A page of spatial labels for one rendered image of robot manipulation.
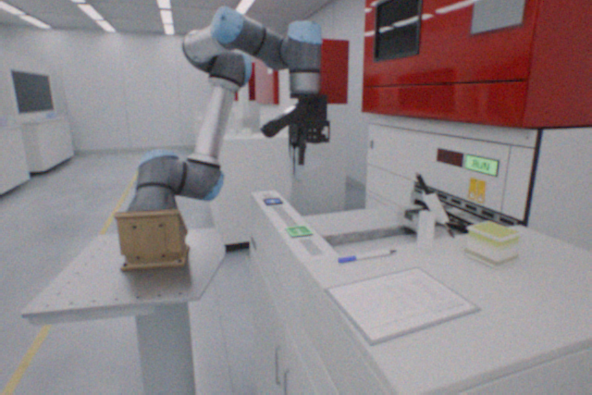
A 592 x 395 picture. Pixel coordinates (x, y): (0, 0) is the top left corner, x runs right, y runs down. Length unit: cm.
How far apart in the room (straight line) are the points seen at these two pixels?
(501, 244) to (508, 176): 35
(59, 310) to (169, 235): 29
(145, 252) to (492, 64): 108
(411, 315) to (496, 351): 12
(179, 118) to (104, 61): 200
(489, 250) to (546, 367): 24
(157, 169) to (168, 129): 768
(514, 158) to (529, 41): 30
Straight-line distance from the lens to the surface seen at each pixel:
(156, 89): 873
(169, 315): 113
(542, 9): 102
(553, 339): 64
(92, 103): 893
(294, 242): 81
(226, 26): 80
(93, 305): 97
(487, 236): 77
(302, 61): 77
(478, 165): 114
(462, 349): 56
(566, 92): 110
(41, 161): 698
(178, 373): 126
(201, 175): 113
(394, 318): 57
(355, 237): 115
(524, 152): 105
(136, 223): 103
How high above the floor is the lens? 130
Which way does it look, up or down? 13 degrees down
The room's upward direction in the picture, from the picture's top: straight up
